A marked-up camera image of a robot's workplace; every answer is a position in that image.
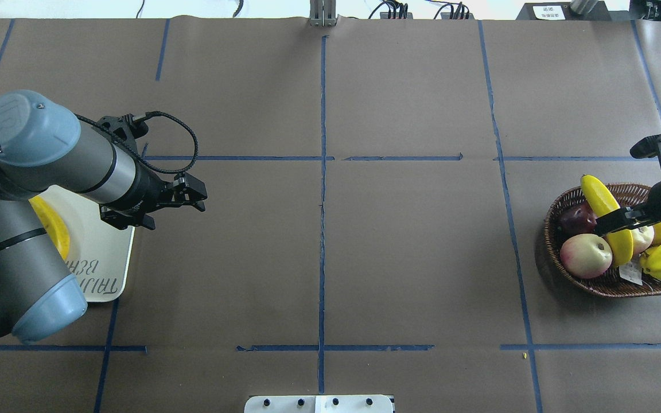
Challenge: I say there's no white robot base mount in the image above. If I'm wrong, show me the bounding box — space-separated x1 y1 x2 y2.
244 394 396 412

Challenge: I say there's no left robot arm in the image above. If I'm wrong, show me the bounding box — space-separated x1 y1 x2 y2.
0 89 208 345

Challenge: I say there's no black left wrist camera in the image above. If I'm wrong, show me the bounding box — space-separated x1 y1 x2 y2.
96 114 149 154

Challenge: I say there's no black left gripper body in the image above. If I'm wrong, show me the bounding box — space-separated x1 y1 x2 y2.
99 166 177 230

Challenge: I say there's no yellow banana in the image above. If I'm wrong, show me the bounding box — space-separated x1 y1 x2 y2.
580 174 634 268
29 196 71 260

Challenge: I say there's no brown wicker basket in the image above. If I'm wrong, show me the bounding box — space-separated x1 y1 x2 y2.
536 186 661 298

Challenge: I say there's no white bear tray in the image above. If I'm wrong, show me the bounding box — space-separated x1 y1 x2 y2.
38 186 134 302

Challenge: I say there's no dark red apple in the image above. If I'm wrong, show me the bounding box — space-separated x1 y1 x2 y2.
558 202 597 237

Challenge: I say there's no pink green apple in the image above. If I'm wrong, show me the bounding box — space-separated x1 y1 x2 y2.
559 233 613 279
630 225 654 257

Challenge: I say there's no aluminium frame post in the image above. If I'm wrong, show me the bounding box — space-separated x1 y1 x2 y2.
309 0 337 27

